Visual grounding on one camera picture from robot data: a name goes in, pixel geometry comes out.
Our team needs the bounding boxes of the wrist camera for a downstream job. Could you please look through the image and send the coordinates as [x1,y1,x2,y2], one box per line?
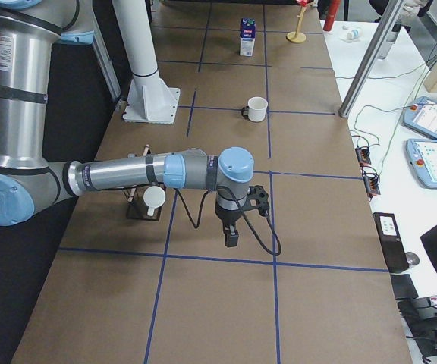
[247,185,270,218]

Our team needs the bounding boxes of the white mounting pillar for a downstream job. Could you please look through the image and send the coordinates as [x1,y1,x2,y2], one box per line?
[112,0,181,124]

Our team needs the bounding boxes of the aluminium frame post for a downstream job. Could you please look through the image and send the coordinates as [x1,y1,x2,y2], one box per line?
[338,0,404,118]

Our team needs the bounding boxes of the teach pendant far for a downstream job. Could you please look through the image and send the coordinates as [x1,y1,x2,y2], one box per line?
[401,96,437,140]

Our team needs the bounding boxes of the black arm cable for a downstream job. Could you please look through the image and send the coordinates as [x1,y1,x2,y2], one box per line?
[174,187,282,256]

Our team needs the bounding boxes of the teach pendant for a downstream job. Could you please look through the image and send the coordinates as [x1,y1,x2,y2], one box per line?
[401,96,437,140]
[405,139,437,189]

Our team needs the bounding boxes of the blue milk carton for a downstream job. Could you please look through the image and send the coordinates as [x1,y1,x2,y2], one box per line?
[240,17,256,57]

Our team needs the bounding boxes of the small white blue bottle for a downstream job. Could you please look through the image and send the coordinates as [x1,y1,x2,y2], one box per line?
[345,27,363,41]

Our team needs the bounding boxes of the white smiley mug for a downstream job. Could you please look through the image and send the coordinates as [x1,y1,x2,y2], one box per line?
[241,96,269,122]

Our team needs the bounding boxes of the wooden mug tree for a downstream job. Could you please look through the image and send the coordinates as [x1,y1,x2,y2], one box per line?
[286,0,309,44]

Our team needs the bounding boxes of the teach pendant near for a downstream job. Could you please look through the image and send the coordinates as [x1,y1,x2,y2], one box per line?
[405,139,437,189]

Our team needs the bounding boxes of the orange circuit board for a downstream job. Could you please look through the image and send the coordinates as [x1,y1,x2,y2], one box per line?
[355,146,371,166]
[362,171,381,198]

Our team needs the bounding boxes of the black box device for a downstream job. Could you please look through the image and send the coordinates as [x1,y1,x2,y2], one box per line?
[373,212,409,273]

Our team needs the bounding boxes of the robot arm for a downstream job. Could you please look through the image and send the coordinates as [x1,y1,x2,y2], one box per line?
[0,1,254,247]

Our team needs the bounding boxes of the white ribbed HOME mug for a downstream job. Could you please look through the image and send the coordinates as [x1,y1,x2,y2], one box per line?
[143,186,166,217]

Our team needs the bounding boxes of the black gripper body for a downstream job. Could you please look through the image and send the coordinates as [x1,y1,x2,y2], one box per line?
[215,206,242,232]

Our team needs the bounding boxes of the red bottle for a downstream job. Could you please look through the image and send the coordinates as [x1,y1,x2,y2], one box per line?
[323,0,341,32]

